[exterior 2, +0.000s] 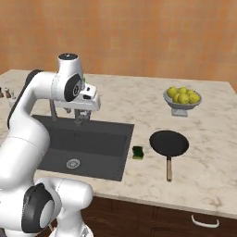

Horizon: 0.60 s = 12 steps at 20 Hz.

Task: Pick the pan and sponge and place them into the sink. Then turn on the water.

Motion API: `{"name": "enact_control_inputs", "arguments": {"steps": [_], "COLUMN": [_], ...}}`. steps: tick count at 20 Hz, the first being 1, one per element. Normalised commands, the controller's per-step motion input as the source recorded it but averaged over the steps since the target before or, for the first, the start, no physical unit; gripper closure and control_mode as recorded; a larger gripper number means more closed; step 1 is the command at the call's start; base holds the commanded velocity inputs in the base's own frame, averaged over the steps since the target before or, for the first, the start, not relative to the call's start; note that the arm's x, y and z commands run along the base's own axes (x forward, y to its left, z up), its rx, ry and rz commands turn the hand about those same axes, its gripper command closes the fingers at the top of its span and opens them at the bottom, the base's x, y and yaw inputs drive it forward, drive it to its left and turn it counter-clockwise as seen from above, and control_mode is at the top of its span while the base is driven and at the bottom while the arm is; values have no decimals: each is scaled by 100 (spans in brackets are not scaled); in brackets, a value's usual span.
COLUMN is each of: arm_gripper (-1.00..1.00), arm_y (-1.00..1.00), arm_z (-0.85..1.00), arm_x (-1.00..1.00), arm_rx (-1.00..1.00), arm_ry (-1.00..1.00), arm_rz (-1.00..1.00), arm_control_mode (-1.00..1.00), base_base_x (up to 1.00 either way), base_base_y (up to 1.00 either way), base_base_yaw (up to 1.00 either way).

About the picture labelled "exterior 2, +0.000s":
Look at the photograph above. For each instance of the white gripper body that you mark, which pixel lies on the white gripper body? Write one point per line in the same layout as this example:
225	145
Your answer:
90	104

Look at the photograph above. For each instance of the dark grey sink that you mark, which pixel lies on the dark grey sink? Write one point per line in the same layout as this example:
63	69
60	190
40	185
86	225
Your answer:
92	148

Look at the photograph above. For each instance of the dark brown drawer front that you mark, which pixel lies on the dark brown drawer front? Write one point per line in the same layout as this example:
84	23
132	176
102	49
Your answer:
185	223

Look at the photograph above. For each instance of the yellow lemon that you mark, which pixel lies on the yellow lemon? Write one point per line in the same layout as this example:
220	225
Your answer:
183	98
182	90
176	98
194	98
172	91
191	92

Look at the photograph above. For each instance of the brown salt shaker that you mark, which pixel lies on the brown salt shaker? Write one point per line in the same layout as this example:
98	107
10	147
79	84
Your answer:
7	93

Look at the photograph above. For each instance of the grey fruit bowl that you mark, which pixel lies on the grey fruit bowl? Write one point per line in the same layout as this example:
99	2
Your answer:
180	108

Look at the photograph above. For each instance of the green and yellow sponge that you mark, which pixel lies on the green and yellow sponge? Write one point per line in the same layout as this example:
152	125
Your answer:
138	152

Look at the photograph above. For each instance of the brown pepper shaker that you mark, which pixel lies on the brown pepper shaker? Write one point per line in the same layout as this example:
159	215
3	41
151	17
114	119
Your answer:
1	92

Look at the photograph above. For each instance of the grey metal tap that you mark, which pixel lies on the grey metal tap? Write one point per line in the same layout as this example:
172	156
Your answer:
53	111

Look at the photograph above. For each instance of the dark brown cupboard front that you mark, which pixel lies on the dark brown cupboard front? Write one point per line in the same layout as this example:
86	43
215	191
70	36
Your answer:
123	217

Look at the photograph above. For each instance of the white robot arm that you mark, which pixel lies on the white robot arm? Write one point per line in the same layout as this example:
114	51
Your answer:
24	145

